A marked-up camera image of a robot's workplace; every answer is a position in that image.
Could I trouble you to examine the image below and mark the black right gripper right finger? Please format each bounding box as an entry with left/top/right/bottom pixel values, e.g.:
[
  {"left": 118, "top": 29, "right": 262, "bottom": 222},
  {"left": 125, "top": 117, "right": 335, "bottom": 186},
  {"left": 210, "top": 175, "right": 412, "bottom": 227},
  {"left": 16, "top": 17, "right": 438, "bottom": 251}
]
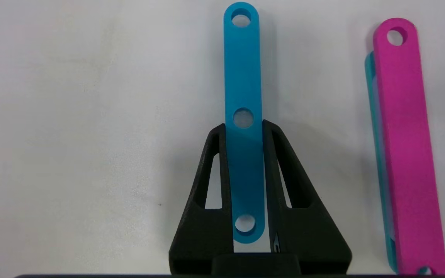
[{"left": 262, "top": 120, "right": 353, "bottom": 275}]

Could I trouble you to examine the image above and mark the light blue bar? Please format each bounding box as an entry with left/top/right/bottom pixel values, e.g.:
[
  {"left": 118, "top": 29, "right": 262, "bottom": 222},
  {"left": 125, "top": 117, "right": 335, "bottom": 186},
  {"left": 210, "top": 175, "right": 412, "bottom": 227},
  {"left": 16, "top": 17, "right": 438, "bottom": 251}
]
[{"left": 223, "top": 2, "right": 266, "bottom": 244}]

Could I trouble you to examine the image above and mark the pink bar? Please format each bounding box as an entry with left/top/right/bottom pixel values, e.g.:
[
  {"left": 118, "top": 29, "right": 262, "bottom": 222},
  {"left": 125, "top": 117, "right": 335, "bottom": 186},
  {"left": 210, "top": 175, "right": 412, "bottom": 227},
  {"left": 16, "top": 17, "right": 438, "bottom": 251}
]
[{"left": 365, "top": 17, "right": 445, "bottom": 275}]

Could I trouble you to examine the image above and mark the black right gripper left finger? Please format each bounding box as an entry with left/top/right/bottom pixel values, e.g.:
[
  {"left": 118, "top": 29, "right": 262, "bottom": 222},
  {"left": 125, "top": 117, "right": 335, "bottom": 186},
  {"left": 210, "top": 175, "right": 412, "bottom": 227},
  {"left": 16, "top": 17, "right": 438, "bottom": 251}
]
[{"left": 168, "top": 124, "right": 234, "bottom": 275}]

